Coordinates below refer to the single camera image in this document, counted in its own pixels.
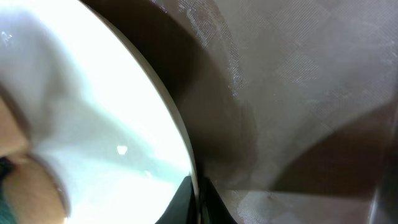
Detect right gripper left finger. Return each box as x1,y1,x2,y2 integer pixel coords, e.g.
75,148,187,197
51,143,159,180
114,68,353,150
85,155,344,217
155,176,197,224

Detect pale blue plate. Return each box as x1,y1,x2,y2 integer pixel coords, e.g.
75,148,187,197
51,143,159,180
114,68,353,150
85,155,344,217
1,1,198,223

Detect green yellow sponge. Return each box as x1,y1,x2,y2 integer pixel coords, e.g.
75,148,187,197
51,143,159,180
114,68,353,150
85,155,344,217
1,87,68,224

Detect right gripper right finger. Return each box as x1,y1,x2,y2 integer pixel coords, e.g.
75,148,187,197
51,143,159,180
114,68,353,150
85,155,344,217
199,177,237,224

